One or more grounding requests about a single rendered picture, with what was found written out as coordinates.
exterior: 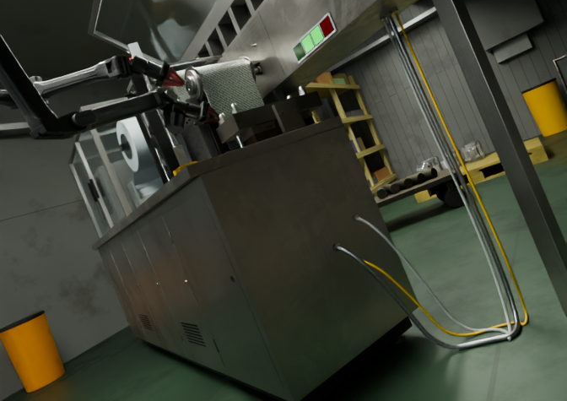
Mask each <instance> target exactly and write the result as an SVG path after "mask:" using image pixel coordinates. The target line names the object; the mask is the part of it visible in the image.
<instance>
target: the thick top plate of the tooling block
mask: <svg viewBox="0 0 567 401"><path fill-rule="evenodd" d="M292 99H295V101H296V103H297V105H298V107H299V109H300V112H302V111H307V110H309V109H310V110H311V112H313V111H314V110H315V109H317V108H318V107H320V106H322V102H321V99H320V96H319V95H318V93H317V91H315V92H311V93H309V94H305V95H300V96H296V97H293V98H290V99H287V100H292ZM283 101H286V100H281V101H278V102H274V103H272V104H268V105H264V106H259V107H256V108H253V109H250V110H246V111H241V112H237V113H235V114H232V115H231V116H230V117H229V118H228V119H227V120H225V121H224V122H223V123H222V124H221V125H220V126H219V127H218V128H217V129H216V131H217V133H218V135H219V138H220V140H221V143H222V144H223V143H227V142H229V141H232V140H235V139H236V137H235V135H237V134H242V133H244V132H245V131H246V130H247V129H249V128H250V127H254V126H256V125H259V124H262V123H265V122H270V121H273V120H276V119H277V118H276V116H275V114H274V112H273V109H272V105H273V104H277V103H279V102H283Z"/></svg>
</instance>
